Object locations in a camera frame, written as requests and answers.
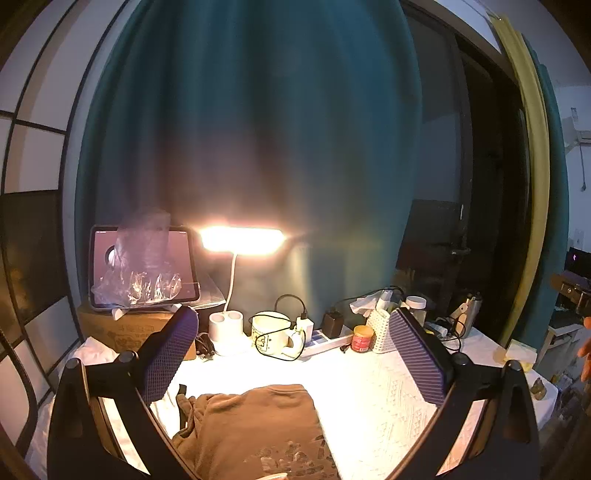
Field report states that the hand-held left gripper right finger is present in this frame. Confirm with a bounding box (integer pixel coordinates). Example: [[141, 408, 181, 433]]
[[383, 307, 541, 480]]

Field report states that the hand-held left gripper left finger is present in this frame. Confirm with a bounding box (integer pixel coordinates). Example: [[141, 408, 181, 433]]
[[48, 307, 199, 480]]

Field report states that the brown printed t-shirt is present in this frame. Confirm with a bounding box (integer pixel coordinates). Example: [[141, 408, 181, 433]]
[[172, 384, 340, 480]]

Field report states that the person's right hand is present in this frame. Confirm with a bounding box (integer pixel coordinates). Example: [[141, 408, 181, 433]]
[[577, 316, 591, 384]]

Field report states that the white perforated plastic basket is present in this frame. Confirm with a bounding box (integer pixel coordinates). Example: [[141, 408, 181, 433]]
[[367, 308, 402, 354]]

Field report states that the clear jar with white lid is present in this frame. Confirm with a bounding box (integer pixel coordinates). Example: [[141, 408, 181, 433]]
[[405, 295, 429, 326]]

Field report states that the cardboard box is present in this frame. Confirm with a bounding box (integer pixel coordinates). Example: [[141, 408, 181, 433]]
[[76, 307, 199, 363]]

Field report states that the red tin can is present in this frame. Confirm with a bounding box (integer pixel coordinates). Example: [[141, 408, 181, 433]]
[[351, 325, 375, 354]]

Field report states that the white textured table cover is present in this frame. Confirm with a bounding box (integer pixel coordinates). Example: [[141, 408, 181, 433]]
[[25, 330, 559, 480]]

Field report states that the steel travel mug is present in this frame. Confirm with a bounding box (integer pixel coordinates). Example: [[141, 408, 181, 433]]
[[455, 292, 483, 337]]

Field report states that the crumpled white tissue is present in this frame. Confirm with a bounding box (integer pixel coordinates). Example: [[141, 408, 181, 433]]
[[349, 291, 386, 317]]

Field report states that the black charger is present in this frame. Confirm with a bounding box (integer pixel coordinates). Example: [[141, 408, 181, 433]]
[[322, 311, 345, 339]]

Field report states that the yellow tissue pack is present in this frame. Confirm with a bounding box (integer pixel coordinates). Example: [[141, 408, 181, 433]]
[[496, 339, 539, 370]]

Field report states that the white power strip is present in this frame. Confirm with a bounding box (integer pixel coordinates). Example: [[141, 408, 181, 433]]
[[300, 329, 354, 358]]

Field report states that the tablet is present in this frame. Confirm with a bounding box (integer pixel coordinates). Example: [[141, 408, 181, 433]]
[[89, 224, 199, 311]]

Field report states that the clear plastic bag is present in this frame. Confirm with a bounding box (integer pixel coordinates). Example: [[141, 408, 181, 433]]
[[91, 208, 183, 308]]

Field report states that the large cream mug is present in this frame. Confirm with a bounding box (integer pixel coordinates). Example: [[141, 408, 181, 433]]
[[250, 312, 305, 358]]

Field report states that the white desk lamp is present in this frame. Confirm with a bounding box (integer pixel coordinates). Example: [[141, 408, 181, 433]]
[[198, 225, 287, 356]]

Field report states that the white side cabinet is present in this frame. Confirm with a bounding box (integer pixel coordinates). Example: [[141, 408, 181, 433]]
[[538, 323, 586, 384]]

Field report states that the brown wooden furniture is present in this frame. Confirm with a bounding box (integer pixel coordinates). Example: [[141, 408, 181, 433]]
[[551, 273, 591, 313]]

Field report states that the yellow curtain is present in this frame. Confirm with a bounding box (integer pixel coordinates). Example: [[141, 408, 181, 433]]
[[496, 14, 552, 344]]

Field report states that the teal curtain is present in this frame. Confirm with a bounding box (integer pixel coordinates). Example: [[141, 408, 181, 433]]
[[74, 0, 426, 324]]

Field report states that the white air conditioner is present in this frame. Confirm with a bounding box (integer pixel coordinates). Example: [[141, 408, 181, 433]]
[[561, 108, 591, 148]]

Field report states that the black cable with plug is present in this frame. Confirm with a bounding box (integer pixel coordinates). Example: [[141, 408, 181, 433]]
[[425, 318, 462, 352]]

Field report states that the thin black charging cable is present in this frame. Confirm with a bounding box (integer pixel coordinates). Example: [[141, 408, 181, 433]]
[[332, 288, 393, 315]]

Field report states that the black looped charging cable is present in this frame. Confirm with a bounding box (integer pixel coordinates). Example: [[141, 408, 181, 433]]
[[274, 294, 308, 324]]

